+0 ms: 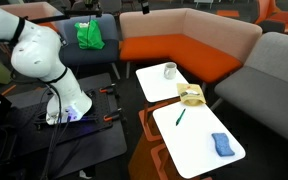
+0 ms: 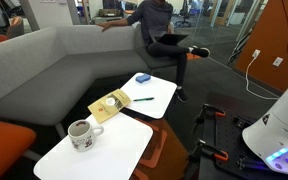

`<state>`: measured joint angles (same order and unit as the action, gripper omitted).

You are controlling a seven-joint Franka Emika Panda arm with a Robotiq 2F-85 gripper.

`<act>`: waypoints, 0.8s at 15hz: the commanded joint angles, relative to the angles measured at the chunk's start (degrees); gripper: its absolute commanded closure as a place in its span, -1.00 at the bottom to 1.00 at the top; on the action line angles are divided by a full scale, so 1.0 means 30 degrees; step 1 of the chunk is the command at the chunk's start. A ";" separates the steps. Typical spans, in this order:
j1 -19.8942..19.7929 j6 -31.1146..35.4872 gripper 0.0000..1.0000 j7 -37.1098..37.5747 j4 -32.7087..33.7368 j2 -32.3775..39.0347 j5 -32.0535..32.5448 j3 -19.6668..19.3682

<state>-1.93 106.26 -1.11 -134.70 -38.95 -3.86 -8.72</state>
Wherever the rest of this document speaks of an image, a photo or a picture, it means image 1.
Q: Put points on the black orange-tipped clamp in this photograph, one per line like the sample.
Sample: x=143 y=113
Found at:
x=108 y=88
x=113 y=115

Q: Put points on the orange side table base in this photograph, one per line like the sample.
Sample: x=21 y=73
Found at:
x=144 y=146

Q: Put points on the black robot cart top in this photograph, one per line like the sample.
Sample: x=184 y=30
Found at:
x=94 y=146

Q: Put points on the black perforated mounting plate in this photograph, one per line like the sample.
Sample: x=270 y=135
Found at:
x=99 y=110

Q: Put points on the green pen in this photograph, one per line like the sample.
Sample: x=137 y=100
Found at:
x=180 y=117

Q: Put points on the blue-grey armchair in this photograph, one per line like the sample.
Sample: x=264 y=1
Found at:
x=87 y=55

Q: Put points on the orange lounge chair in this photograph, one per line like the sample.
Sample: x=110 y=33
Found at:
x=277 y=16

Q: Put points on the black camera boom bar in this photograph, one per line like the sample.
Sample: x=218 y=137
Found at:
x=67 y=15

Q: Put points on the white printed ceramic mug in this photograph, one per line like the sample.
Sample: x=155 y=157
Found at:
x=170 y=71

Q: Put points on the white side table top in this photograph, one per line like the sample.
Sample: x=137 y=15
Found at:
x=194 y=140
x=155 y=83

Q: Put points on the grey sofa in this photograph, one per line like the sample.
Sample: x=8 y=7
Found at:
x=270 y=86

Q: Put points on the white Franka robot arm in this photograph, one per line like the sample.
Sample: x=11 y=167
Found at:
x=37 y=53

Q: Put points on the green bag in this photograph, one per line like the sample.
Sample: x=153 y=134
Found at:
x=89 y=36

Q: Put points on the orange and peach sofa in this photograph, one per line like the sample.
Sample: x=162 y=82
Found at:
x=184 y=53

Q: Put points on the peach armchair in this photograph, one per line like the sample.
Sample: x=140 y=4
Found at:
x=34 y=11

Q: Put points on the blue sponge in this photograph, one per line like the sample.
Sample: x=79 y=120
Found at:
x=222 y=144

